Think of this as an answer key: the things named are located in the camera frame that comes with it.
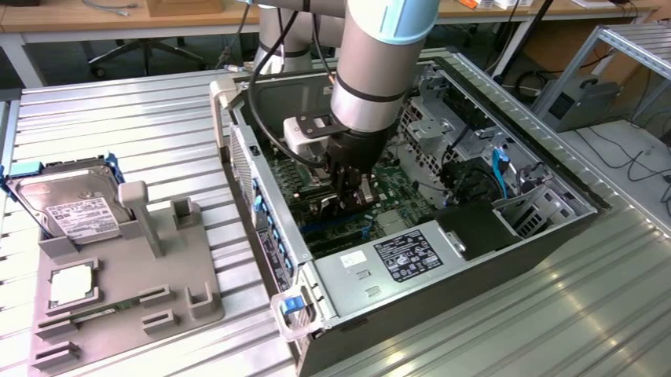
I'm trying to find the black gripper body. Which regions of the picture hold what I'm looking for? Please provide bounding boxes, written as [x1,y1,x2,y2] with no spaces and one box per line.
[322,127,393,174]

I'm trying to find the GPU card with black fan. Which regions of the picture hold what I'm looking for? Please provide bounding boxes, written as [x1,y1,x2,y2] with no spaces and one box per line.
[302,190,378,227]

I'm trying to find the CPU socket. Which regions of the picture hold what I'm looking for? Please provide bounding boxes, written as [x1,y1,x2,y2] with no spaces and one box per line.
[301,159,336,186]

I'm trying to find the green motherboard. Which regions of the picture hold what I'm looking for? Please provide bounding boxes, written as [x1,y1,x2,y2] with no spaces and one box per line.
[261,129,438,258]

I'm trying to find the silver chipset heatsink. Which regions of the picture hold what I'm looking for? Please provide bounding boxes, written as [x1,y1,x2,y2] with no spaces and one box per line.
[374,214,409,233]

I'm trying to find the black expansion slot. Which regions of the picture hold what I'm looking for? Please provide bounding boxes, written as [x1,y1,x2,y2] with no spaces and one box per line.
[310,234,369,255]
[305,226,364,244]

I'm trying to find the blue expansion slot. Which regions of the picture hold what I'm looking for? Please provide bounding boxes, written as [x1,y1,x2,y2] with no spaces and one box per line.
[298,218,368,233]

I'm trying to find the metal disk bay cage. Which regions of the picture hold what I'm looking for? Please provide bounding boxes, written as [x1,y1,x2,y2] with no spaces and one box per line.
[396,62,506,174]

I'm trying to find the grey power supply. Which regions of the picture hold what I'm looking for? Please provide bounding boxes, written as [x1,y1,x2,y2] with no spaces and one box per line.
[312,218,468,320]

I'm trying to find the slotted metal disk bay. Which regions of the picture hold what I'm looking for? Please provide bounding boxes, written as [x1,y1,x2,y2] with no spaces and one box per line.
[492,187,599,241]

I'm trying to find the open black PC case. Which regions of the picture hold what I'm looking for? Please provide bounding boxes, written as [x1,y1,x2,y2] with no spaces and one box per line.
[208,49,613,377]

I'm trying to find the grey control box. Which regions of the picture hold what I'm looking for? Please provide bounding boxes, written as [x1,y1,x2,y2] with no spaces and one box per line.
[530,77,624,134]

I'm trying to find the grey parts rack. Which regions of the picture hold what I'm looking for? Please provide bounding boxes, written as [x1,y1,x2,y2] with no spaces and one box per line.
[28,179,228,372]

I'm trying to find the black office chair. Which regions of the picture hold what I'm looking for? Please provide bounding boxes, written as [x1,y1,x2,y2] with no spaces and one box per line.
[82,35,208,79]

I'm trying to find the cardboard box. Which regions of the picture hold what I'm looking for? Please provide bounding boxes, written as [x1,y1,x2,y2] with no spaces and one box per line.
[145,0,224,17]

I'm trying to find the silver hard disk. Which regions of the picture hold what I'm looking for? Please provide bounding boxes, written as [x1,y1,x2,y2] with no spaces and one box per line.
[13,163,134,245]

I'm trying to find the wooden desk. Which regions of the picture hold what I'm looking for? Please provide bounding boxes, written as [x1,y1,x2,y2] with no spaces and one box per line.
[433,0,660,79]
[0,0,262,90]

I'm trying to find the green RAM stick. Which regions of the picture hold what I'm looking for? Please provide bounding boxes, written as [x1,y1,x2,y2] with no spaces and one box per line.
[70,297,144,324]

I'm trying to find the silver CPU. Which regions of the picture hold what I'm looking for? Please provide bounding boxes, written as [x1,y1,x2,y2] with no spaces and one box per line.
[49,266,98,306]

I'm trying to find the hard disk drive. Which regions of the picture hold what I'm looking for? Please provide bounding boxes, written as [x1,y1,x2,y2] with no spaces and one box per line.
[0,151,126,241]

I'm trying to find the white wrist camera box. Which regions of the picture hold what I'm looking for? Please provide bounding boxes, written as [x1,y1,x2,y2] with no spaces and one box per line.
[281,112,346,162]

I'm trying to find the black wire bundle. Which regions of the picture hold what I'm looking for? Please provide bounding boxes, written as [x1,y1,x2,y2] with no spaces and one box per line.
[438,156,497,208]

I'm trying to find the black plastic duct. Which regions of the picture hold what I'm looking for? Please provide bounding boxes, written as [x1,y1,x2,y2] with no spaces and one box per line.
[433,199,525,262]

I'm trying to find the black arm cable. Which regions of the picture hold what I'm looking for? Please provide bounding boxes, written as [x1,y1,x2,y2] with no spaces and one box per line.
[246,0,329,165]

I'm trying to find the blue wire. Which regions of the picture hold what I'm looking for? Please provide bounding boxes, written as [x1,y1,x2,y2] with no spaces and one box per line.
[489,145,513,202]

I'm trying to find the grey cable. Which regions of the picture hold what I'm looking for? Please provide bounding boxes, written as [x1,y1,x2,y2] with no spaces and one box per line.
[81,0,141,17]

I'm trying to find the aluminium slat table frame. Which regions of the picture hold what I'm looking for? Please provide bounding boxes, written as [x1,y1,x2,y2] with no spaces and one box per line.
[530,21,671,130]

